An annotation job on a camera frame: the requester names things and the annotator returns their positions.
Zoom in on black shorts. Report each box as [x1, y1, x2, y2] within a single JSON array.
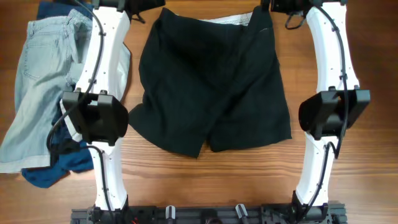
[[129, 6, 292, 157]]

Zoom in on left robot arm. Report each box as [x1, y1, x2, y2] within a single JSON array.
[[61, 1, 165, 220]]

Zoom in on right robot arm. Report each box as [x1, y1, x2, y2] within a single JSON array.
[[261, 1, 371, 222]]

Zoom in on dark blue garment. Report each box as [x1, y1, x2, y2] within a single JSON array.
[[21, 0, 93, 188]]

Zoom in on light blue denim shorts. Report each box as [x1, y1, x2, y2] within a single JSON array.
[[1, 7, 131, 173]]

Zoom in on left grey rail clip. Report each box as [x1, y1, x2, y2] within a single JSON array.
[[165, 205, 176, 221]]

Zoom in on grey rail clip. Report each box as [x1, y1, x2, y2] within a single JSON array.
[[235, 203, 249, 224], [165, 205, 176, 221]]

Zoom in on right grey rail clip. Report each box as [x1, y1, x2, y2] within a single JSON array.
[[235, 203, 249, 224]]

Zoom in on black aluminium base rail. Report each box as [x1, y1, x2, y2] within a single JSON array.
[[70, 203, 348, 224]]

